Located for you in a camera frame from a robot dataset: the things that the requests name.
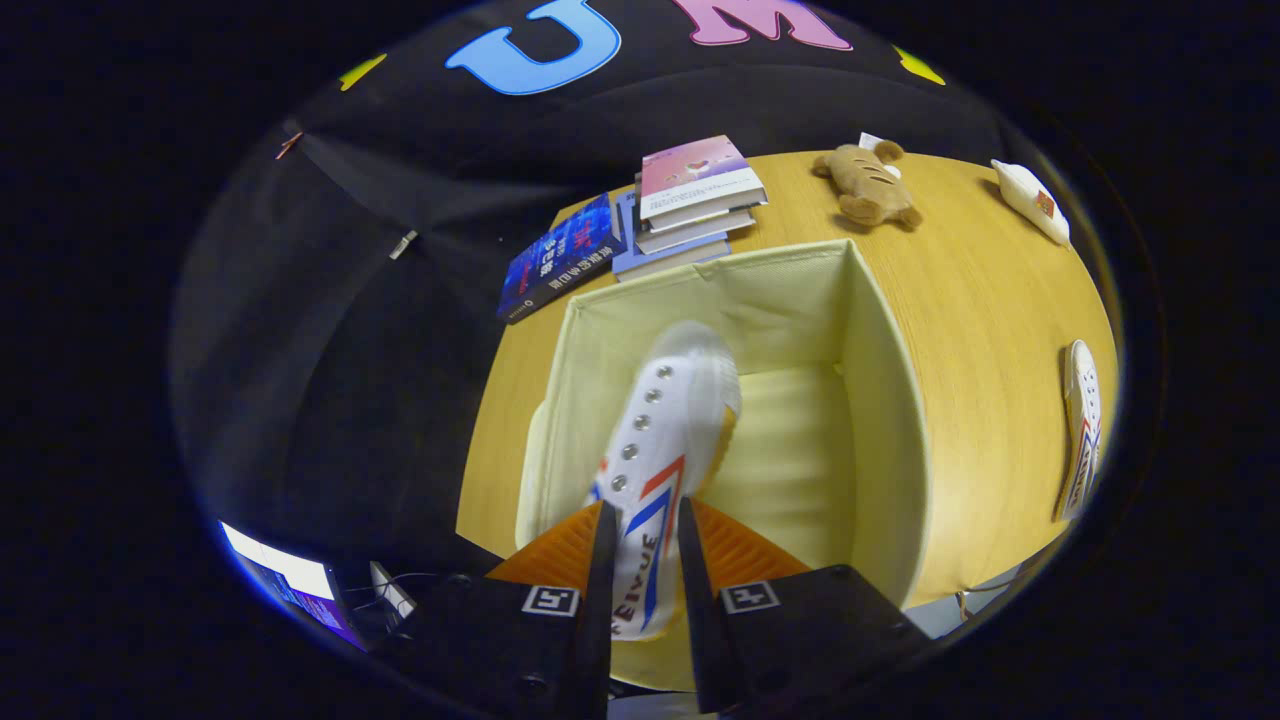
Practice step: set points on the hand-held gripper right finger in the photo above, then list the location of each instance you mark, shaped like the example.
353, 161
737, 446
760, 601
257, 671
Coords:
705, 640

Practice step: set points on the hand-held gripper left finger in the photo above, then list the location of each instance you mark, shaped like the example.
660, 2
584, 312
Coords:
598, 640

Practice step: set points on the white canvas shoe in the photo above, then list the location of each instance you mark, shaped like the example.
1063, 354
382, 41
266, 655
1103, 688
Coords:
660, 430
1083, 420

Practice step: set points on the beige fabric storage box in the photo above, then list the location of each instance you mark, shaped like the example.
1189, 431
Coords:
790, 440

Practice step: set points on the lit computer monitor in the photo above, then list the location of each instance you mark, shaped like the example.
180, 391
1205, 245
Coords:
290, 575

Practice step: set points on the black backdrop cloth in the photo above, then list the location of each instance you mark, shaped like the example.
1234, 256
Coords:
400, 350

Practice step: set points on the light blue book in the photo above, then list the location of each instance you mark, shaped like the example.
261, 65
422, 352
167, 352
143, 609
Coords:
650, 265

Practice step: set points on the dark blue book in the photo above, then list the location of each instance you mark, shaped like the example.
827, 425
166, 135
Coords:
555, 260

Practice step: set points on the grey book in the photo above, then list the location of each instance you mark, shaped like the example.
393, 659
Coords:
690, 237

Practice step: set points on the silver clip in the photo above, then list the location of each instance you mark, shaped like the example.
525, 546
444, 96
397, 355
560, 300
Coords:
403, 245

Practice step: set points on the pink cover book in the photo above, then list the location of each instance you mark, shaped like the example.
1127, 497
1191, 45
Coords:
695, 165

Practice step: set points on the brown plush toy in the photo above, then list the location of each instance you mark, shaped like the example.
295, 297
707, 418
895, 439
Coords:
865, 185

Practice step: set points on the small white paper tag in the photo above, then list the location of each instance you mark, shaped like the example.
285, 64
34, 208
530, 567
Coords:
868, 140

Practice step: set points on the white plush toy red label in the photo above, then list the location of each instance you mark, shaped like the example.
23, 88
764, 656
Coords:
1025, 195

